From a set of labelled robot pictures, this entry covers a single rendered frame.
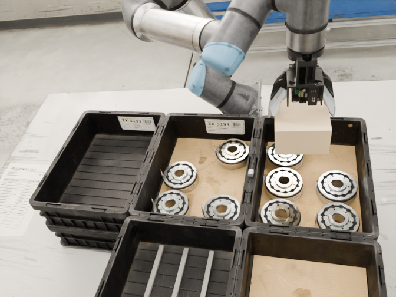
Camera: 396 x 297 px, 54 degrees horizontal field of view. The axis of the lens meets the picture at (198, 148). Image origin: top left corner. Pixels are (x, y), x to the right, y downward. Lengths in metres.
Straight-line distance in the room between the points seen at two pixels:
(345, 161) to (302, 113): 0.34
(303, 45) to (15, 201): 1.15
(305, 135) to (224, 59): 0.27
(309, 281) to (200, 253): 0.28
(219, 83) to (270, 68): 1.70
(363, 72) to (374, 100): 1.37
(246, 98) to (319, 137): 0.55
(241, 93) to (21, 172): 0.89
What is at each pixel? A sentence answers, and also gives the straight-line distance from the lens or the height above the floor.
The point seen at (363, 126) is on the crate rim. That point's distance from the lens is 1.18.
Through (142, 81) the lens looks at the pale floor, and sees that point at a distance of 3.12.
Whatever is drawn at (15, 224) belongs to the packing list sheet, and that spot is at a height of 0.70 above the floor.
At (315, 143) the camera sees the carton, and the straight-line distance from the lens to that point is 0.90.
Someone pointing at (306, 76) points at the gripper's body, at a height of 1.26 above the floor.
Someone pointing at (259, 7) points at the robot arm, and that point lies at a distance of 0.76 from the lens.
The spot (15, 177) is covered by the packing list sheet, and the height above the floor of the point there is 0.70.
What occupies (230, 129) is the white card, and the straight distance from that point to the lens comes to 1.23.
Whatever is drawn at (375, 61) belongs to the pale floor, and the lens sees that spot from 3.13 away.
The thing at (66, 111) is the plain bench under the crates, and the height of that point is 0.70.
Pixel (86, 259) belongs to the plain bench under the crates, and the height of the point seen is 0.70.
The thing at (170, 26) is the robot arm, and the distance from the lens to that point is 0.88.
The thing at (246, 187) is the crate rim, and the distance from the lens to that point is 1.01.
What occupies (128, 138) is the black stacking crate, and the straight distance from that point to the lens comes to 1.37.
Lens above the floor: 1.72
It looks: 45 degrees down
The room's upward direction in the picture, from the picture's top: 12 degrees counter-clockwise
